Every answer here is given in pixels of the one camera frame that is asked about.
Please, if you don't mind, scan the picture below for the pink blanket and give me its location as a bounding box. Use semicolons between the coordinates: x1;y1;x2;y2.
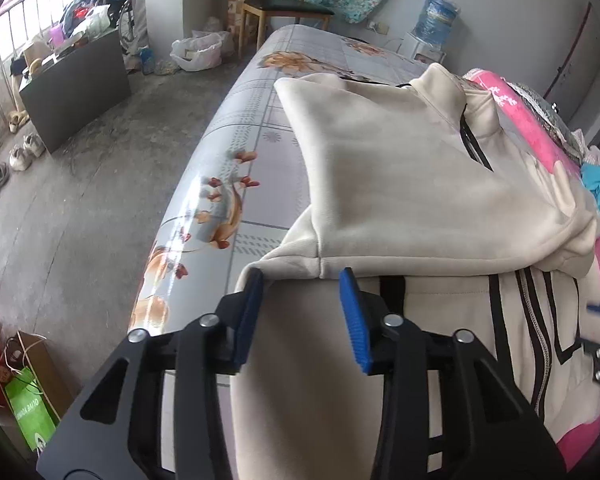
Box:
462;67;600;461

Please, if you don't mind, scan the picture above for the white water dispenser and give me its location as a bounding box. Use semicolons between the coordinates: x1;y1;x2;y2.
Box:
397;30;448;63

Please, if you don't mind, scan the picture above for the white plastic bag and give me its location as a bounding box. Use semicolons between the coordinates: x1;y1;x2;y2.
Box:
170;30;236;72

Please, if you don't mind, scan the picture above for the dark grey cabinet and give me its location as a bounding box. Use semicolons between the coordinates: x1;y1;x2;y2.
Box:
19;27;132;155

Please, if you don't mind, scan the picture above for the grey glittery cloth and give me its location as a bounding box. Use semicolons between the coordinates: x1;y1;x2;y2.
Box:
505;80;588;156

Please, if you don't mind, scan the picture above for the grey door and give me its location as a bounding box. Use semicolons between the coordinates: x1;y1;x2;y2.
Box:
545;2;600;151

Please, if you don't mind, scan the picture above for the cardboard box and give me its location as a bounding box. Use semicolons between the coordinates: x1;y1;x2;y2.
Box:
2;330;76;421

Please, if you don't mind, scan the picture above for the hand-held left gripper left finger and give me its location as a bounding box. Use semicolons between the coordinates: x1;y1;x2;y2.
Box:
36;267;266;480

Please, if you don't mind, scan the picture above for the pile of clothes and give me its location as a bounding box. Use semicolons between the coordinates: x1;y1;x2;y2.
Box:
55;0;118;41

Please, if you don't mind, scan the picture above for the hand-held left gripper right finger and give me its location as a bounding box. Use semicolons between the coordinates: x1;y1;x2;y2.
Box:
339;267;568;480

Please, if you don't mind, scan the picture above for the cream zip jacket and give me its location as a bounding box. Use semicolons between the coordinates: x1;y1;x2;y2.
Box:
230;62;600;480

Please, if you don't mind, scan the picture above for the metal window railing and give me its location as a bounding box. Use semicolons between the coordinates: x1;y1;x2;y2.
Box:
0;0;81;161

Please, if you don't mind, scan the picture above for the green paper bag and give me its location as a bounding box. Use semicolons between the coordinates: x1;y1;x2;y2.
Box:
0;365;61;453

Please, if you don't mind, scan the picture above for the table with floral cloth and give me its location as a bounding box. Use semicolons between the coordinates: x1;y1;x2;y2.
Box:
130;24;446;480

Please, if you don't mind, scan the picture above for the blue water bottle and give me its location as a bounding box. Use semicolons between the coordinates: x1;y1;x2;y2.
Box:
412;0;461;51

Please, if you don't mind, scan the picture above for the wooden chair with black seat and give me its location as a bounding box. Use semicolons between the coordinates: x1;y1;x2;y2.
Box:
237;0;336;56

